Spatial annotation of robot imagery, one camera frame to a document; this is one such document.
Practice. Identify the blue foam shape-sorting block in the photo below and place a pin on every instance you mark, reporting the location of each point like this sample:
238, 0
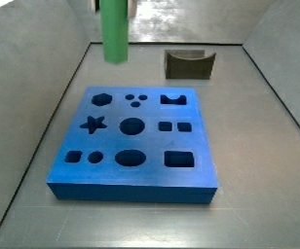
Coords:
136, 147

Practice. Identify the black curved cradle stand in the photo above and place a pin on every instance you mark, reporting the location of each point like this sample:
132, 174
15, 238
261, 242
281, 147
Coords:
189, 64

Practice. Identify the green hexagonal prism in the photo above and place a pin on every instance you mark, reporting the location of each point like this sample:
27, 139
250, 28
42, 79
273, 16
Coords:
114, 30

